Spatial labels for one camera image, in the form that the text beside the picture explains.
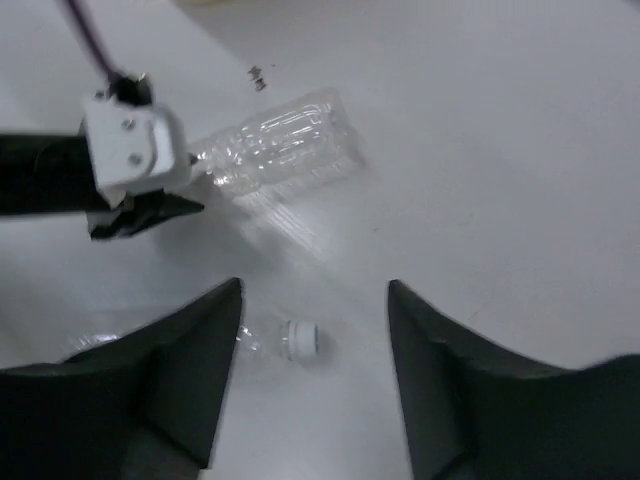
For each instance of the beige plastic bin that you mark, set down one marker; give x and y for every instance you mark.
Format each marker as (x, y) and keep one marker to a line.
(200, 3)

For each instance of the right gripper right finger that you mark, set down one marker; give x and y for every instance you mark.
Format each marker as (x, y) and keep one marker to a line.
(472, 408)

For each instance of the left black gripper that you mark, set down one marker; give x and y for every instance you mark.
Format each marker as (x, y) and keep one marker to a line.
(47, 174)

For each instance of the clear bottle blue cap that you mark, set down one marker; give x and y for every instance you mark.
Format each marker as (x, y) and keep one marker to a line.
(306, 137)

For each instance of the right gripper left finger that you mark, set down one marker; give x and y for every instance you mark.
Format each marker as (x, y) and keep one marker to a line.
(143, 406)

